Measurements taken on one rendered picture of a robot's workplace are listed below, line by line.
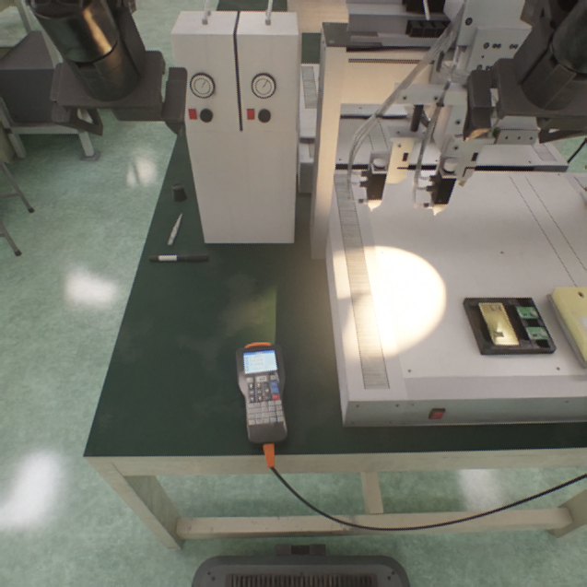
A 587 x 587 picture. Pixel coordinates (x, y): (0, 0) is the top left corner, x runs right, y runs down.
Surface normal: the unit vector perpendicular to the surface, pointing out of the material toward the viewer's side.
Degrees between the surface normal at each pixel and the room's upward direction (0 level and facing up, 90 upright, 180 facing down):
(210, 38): 90
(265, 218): 90
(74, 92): 30
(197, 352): 0
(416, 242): 0
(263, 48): 90
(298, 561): 45
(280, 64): 90
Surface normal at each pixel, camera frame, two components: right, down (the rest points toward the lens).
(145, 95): 0.02, -0.20
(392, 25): 0.03, 0.75
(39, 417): 0.02, -0.66
